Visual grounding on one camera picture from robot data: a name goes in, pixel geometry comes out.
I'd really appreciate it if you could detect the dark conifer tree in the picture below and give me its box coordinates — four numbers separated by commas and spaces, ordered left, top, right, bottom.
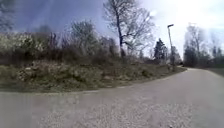
153, 37, 169, 62

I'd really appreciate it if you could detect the grey asphalt path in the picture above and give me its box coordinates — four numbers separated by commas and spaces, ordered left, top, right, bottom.
0, 67, 224, 128

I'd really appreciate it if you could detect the grass verge with dry brush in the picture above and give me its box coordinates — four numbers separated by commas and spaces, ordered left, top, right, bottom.
0, 61, 188, 93

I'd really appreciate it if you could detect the street lamp pole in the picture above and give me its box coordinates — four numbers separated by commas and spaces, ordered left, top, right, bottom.
166, 23, 176, 66

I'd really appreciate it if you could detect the group of trees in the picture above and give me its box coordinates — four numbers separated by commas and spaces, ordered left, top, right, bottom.
182, 23, 224, 69

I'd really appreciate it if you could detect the hedge of bare bushes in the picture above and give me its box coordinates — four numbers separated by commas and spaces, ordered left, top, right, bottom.
0, 19, 154, 66

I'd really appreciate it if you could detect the tall bare tree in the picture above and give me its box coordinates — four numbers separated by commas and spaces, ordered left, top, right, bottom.
102, 0, 156, 59

